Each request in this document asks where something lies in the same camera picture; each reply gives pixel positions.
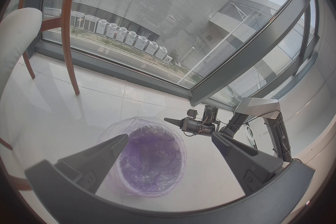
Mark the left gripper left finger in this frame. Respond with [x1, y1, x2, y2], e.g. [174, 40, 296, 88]
[55, 134, 128, 192]

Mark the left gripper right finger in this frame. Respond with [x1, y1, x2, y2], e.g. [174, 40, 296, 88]
[212, 132, 284, 193]

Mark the purple plastic bag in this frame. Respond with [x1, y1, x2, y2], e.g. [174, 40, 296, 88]
[97, 116, 187, 197]

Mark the white trash bin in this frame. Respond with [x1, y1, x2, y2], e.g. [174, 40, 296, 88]
[115, 123, 187, 196]

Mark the window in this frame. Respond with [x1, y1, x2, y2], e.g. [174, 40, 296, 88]
[20, 0, 319, 113]

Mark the white cushioned wooden chair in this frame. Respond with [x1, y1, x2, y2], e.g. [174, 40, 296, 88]
[0, 0, 90, 190]

